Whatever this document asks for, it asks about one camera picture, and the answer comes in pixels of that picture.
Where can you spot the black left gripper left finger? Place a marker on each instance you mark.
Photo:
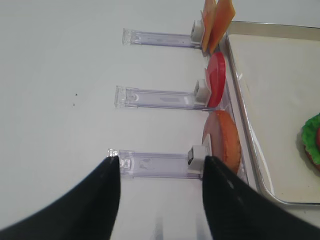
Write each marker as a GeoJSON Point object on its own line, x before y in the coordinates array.
{"type": "Point", "coordinates": [87, 212]}

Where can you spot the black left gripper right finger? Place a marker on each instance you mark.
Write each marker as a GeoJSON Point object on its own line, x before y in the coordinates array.
{"type": "Point", "coordinates": [234, 211]}

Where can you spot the green lettuce leaf on tray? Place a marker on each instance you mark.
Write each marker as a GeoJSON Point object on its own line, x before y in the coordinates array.
{"type": "Point", "coordinates": [309, 138]}

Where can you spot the red tomato slice on tray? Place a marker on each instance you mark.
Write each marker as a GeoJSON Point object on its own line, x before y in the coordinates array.
{"type": "Point", "coordinates": [317, 138]}

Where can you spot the clear acrylic tomato rack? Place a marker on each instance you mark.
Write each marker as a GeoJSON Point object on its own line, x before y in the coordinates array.
{"type": "Point", "coordinates": [198, 99]}

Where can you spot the red tomato slice in rack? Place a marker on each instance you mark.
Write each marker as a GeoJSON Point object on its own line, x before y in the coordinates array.
{"type": "Point", "coordinates": [216, 71]}

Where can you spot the clear acrylic cheese rack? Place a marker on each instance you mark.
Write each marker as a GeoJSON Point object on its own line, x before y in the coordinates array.
{"type": "Point", "coordinates": [192, 40]}

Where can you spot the orange cheese slice front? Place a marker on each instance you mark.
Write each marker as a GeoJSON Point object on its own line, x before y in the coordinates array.
{"type": "Point", "coordinates": [224, 14]}

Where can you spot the orange cheese slice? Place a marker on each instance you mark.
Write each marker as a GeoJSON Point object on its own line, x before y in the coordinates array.
{"type": "Point", "coordinates": [208, 16]}
{"type": "Point", "coordinates": [224, 14]}

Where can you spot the orange cheese slice rear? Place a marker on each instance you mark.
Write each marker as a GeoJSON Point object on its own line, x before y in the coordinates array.
{"type": "Point", "coordinates": [208, 16]}

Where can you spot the clear acrylic bun rack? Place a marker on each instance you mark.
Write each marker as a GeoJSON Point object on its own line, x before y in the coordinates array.
{"type": "Point", "coordinates": [162, 165]}

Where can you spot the white rectangular serving tray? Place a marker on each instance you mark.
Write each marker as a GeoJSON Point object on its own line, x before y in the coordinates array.
{"type": "Point", "coordinates": [276, 75]}

